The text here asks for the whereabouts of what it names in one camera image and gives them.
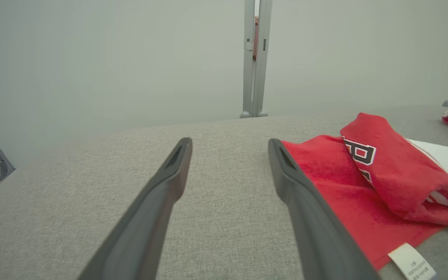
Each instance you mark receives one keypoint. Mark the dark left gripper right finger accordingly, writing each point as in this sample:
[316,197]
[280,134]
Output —
[313,233]

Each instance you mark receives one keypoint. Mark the grey double partition post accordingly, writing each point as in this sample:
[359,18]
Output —
[256,77]

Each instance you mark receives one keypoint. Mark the red jersey with care label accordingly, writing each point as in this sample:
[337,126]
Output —
[348,202]

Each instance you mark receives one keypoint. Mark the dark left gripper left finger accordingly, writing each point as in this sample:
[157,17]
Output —
[142,229]

